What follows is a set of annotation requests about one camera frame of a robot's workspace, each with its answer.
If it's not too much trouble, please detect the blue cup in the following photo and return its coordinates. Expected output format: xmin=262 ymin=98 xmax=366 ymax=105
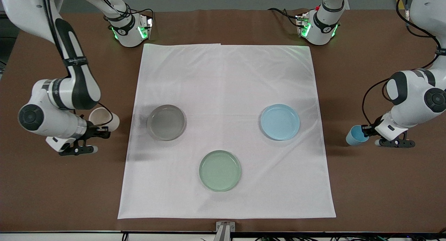
xmin=346 ymin=125 xmax=369 ymax=146

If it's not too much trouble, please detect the white mug black handle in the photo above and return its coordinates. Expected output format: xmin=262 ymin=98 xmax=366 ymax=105
xmin=89 ymin=107 xmax=120 ymax=132

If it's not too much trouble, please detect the gray metal bracket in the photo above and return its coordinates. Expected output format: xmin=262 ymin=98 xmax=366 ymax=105
xmin=216 ymin=221 xmax=236 ymax=241

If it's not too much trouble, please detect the gray round plate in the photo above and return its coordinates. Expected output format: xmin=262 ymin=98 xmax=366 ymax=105
xmin=147 ymin=104 xmax=187 ymax=141

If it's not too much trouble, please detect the black left base cable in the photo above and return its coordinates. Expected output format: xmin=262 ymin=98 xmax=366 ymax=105
xmin=268 ymin=8 xmax=301 ymax=28

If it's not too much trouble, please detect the green round plate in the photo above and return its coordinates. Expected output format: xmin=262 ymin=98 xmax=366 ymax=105
xmin=199 ymin=150 xmax=242 ymax=192

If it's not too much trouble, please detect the black right base cable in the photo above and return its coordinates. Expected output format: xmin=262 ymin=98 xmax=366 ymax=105
xmin=130 ymin=7 xmax=154 ymax=25

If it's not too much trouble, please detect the blue round plate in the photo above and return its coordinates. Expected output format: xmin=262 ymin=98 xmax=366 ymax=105
xmin=260 ymin=103 xmax=301 ymax=141

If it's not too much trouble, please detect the white tablecloth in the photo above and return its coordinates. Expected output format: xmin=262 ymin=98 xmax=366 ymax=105
xmin=117 ymin=43 xmax=337 ymax=220

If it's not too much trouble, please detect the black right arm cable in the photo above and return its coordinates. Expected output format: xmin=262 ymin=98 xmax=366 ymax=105
xmin=41 ymin=0 xmax=114 ymax=127

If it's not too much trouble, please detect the black base cable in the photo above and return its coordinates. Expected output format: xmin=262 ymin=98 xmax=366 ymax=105
xmin=268 ymin=8 xmax=301 ymax=28
xmin=130 ymin=7 xmax=154 ymax=25

